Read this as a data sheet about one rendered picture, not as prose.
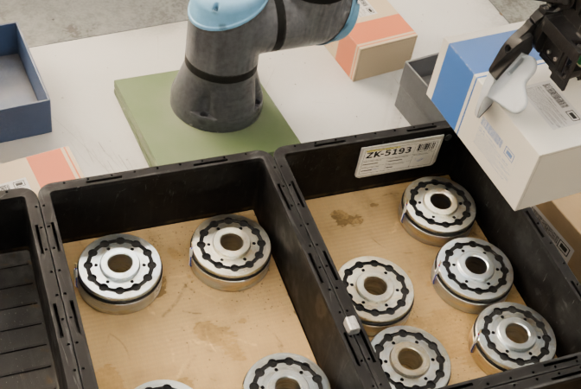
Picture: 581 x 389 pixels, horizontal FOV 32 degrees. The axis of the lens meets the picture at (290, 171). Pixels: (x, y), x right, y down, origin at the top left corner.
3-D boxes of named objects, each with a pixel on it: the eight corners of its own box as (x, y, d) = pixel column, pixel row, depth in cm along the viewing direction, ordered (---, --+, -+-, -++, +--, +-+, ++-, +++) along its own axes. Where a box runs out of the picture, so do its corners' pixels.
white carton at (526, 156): (425, 93, 123) (443, 36, 116) (506, 75, 127) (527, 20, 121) (513, 211, 111) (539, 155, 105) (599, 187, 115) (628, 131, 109)
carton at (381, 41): (309, 27, 185) (316, -6, 180) (364, 15, 190) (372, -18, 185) (352, 81, 176) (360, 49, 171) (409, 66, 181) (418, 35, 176)
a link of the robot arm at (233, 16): (172, 37, 159) (178, -37, 150) (250, 26, 164) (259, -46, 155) (200, 82, 151) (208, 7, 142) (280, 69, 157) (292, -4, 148)
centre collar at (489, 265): (451, 254, 131) (452, 251, 130) (486, 251, 132) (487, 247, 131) (464, 284, 127) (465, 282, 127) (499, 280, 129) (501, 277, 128)
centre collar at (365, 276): (350, 274, 126) (351, 271, 126) (387, 271, 127) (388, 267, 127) (360, 306, 123) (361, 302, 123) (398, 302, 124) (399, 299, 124)
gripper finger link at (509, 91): (485, 138, 106) (547, 76, 103) (456, 102, 110) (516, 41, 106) (500, 145, 109) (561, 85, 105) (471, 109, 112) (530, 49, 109)
